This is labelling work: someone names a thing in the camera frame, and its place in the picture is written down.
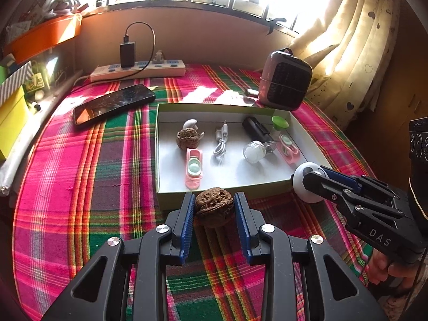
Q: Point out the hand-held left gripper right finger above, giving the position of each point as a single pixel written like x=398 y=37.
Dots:
x=242 y=227

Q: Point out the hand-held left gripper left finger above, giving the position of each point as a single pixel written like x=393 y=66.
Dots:
x=187 y=227

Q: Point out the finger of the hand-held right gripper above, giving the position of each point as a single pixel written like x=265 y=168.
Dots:
x=317 y=182
x=341 y=176

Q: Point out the white egg-shaped device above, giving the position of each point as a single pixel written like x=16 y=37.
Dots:
x=301 y=190

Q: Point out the brown carved walnut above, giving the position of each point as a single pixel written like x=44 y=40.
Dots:
x=214 y=204
x=187 y=138

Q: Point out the green white cardboard box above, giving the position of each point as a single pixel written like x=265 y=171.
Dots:
x=234 y=174

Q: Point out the green-topped white knob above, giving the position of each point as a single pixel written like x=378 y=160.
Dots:
x=280 y=121

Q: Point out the grey mushroom-shaped knob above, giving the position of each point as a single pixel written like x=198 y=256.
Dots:
x=192 y=124

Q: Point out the person's right hand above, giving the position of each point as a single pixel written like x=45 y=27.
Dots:
x=384 y=267

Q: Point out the plaid pink green blanket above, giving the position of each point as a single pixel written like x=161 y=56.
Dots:
x=100 y=174

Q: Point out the small pink fan heater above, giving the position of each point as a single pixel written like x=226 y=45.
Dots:
x=287 y=80

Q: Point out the cream heart-print curtain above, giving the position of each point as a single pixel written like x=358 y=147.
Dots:
x=351 y=50

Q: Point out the black smartphone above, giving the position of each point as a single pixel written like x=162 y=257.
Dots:
x=113 y=103

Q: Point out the white power strip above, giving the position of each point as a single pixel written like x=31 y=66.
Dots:
x=160 y=70

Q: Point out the black charger adapter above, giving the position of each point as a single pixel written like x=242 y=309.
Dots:
x=127 y=53

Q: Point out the yellow cardboard box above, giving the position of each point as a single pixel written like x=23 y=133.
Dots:
x=11 y=123

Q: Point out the small green printed card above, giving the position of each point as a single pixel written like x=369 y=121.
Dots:
x=35 y=82

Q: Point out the striped cardboard box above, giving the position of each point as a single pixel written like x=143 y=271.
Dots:
x=16 y=82

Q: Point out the orange tray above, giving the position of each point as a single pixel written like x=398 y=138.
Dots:
x=43 y=38

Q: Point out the grey wall plug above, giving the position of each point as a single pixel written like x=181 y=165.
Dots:
x=159 y=57

